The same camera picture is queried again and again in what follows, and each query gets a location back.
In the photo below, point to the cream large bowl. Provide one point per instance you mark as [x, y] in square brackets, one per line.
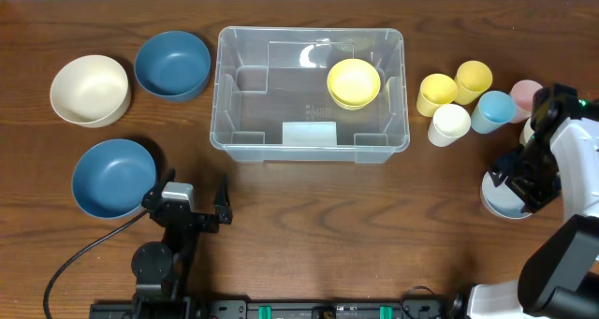
[92, 91]

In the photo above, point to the pink cup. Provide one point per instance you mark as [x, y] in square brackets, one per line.
[522, 93]

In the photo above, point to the blue large bowl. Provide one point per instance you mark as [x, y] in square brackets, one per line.
[111, 178]
[174, 66]

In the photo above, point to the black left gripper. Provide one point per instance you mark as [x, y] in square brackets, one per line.
[207, 225]

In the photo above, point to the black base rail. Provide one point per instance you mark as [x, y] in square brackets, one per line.
[281, 309]

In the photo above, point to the blue large bowl near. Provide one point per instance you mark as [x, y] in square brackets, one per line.
[111, 178]

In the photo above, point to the blue large bowl far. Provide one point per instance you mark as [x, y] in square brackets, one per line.
[174, 66]

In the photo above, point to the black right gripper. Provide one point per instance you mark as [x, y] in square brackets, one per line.
[533, 197]

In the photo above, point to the clear plastic storage bin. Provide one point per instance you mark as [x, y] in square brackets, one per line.
[271, 101]

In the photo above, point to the light blue cup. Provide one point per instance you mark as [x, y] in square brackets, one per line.
[493, 110]

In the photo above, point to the white small bowl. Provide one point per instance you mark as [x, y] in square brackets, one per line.
[526, 133]

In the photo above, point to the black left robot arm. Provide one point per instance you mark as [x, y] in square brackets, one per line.
[162, 267]

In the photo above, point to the cream cup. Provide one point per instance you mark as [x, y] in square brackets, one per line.
[449, 123]

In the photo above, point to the light blue small bowl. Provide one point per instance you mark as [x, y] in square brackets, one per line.
[501, 201]

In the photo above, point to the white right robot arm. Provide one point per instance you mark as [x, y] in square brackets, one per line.
[558, 164]

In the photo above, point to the yellow cup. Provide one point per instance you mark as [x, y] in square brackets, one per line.
[435, 90]
[473, 78]

